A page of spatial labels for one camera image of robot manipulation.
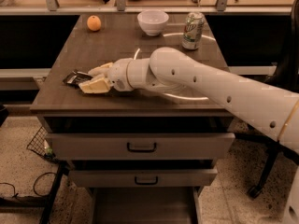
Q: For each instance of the green white soda can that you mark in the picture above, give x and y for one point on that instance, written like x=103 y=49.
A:
x=193 y=30

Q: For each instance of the white ceramic bowl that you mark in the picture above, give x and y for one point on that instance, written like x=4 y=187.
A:
x=152 y=22

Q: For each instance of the black metal stand leg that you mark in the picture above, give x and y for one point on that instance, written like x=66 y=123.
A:
x=44 y=202

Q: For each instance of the bottom open drawer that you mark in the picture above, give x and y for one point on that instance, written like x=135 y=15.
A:
x=178 y=205

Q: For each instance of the grey drawer cabinet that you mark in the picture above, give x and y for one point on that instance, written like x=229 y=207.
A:
x=64 y=109

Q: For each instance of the grey drawer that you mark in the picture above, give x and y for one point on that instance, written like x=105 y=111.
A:
x=143 y=178
x=139 y=146

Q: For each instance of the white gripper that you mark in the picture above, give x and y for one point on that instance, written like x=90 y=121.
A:
x=119 y=74

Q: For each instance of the middle grey drawer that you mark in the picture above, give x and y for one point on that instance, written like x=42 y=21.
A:
x=143 y=178

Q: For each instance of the black wire basket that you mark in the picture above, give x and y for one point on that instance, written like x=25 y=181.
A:
x=41 y=147

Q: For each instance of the orange fruit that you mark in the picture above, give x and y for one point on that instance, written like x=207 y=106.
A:
x=94 y=23

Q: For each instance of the dark rxbar chocolate wrapper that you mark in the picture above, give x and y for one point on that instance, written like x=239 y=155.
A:
x=76 y=77

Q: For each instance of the top grey drawer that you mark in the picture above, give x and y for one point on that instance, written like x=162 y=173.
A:
x=139 y=146

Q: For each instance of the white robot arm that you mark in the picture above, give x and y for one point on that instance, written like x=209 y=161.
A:
x=270 y=110

